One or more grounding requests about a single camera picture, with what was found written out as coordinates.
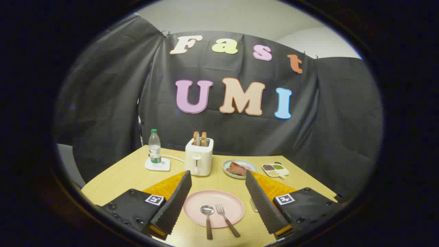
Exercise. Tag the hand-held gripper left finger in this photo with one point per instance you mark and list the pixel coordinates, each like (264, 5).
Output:
(173, 206)

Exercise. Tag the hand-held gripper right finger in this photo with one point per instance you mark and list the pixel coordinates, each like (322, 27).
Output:
(262, 202)

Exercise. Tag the white divided condiment dish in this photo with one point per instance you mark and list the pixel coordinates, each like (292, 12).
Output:
(274, 170)

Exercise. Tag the pink plate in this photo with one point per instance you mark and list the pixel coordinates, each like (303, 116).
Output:
(212, 199)

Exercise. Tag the white square coaster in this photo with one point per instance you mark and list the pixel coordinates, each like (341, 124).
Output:
(162, 166)

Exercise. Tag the cooked meat slices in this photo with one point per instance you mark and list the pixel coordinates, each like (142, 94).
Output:
(236, 169)

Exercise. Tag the white toaster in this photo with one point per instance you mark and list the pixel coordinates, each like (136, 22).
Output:
(199, 161)

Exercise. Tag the pale green plate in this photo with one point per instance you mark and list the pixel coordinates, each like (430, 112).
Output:
(226, 165)

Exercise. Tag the clear plastic water bottle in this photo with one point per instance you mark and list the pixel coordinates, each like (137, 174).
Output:
(154, 147)

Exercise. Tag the black backdrop cloth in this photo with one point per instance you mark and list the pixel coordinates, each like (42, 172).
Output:
(240, 137)

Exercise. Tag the toast slice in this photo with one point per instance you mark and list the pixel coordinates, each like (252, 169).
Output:
(203, 139)
(196, 138)

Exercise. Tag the grey mesh chair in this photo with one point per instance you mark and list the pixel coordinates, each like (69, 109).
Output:
(70, 163)

